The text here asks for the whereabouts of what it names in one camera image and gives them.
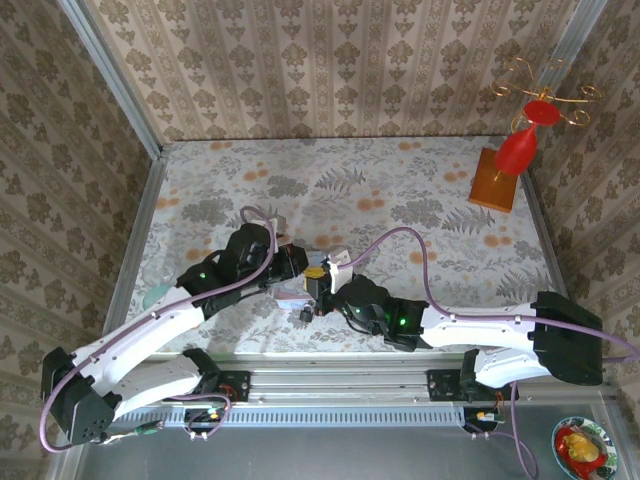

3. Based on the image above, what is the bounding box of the teal plastic cup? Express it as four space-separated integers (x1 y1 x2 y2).
141 281 177 312

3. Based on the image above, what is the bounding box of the red plastic goblet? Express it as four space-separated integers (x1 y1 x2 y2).
493 99 562 176

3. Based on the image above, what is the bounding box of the yellow toy fruit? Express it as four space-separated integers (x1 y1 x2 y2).
563 432 600 462

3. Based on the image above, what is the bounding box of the red toy pepper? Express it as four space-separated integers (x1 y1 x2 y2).
556 425 610 477

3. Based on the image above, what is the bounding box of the patterned ceramic plate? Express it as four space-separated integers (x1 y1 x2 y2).
550 416 620 480

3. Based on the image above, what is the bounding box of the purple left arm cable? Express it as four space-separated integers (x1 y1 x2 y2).
38 205 281 454

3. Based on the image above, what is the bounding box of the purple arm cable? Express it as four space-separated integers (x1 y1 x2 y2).
342 227 640 362
38 205 281 454

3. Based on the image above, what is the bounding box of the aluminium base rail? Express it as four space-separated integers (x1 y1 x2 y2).
219 368 431 404

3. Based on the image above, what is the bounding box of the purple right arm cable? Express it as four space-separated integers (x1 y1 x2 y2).
342 227 640 362

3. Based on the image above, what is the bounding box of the aluminium table edge rail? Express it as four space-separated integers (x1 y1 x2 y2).
99 154 170 354
519 172 570 304

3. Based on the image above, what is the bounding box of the slotted grey cable duct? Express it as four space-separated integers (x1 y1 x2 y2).
117 403 467 429

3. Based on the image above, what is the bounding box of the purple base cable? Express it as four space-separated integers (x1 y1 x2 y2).
167 393 232 442
487 382 540 480

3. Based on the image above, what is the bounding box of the gold wire stand wooden base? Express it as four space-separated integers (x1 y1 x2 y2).
468 56 602 215

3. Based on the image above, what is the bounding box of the aluminium corner post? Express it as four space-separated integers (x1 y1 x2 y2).
519 0 610 176
55 0 169 160

